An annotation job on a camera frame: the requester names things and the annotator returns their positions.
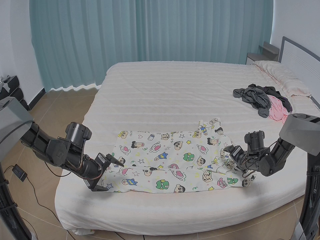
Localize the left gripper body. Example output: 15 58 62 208
82 153 112 191

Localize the blue-green curtain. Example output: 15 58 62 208
29 0 274 91

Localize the pink garment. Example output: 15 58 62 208
268 95 289 121

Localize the black cable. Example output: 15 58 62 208
46 163 73 178
24 176 65 226

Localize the grey bedside table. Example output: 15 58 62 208
246 41 280 65

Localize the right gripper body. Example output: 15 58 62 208
226 145 250 171

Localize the white printed pyjama top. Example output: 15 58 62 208
101 118 257 193

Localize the black power adapter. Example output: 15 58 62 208
12 164 27 182

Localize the black garment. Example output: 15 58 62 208
262 85 293 112

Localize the pale pink pillow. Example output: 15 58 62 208
252 60 312 97

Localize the dark grey garment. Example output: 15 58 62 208
233 84 272 118

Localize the bed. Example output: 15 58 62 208
54 36 320 236

